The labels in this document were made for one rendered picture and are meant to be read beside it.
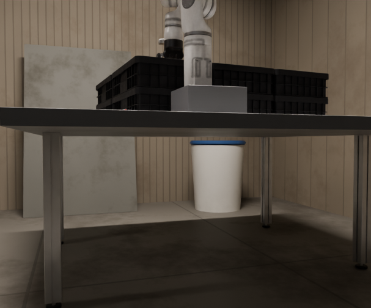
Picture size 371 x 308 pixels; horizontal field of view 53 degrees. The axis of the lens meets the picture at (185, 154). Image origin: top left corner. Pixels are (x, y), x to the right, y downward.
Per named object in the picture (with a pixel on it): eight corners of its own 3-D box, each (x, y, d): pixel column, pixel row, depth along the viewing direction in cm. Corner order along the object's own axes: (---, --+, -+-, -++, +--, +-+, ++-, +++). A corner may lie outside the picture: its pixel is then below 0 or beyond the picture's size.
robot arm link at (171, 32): (178, 46, 154) (179, 32, 154) (187, 40, 144) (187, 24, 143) (157, 44, 152) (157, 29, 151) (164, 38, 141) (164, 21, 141)
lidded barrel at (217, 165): (231, 202, 379) (231, 140, 377) (255, 211, 329) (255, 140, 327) (183, 205, 364) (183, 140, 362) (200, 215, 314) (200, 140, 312)
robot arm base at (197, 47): (216, 89, 120) (216, 35, 119) (190, 88, 117) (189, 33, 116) (205, 91, 128) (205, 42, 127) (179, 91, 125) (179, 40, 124)
